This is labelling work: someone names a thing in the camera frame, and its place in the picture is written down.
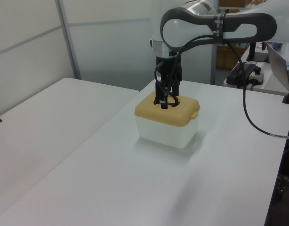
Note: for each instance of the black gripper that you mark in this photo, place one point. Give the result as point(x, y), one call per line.
point(168, 68)

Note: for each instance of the tan tool case lid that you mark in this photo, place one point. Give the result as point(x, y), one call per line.
point(179, 113)

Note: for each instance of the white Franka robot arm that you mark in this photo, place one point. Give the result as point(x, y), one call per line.
point(177, 26)

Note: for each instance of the white plastic case box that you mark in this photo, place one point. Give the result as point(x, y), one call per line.
point(165, 134)

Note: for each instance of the brown cardboard box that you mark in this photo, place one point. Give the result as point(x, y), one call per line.
point(225, 57)

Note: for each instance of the black power box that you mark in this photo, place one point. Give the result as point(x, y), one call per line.
point(235, 75)

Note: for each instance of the emergency stop button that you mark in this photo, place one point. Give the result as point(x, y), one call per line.
point(257, 77)

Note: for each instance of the black monitor stand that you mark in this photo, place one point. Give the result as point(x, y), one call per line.
point(255, 55)

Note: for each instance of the white background desk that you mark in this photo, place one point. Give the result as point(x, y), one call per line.
point(264, 89)

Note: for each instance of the grey laptop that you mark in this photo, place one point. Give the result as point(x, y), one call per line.
point(277, 63)

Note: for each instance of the grey partition corner post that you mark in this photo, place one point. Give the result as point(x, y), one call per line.
point(69, 42)

